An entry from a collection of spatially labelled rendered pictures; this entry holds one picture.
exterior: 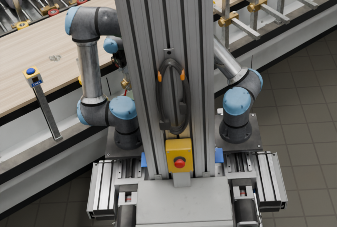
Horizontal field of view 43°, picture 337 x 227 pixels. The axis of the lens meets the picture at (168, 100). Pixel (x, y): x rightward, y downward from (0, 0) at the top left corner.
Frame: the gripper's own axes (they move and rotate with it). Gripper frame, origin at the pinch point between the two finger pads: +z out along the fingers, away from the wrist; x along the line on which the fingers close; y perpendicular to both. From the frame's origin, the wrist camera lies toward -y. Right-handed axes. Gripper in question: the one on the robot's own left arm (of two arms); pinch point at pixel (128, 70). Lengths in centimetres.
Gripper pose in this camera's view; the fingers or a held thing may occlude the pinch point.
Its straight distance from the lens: 245.4
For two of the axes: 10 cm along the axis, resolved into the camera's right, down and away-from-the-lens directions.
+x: 8.1, 3.7, -4.6
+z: 0.8, 7.0, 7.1
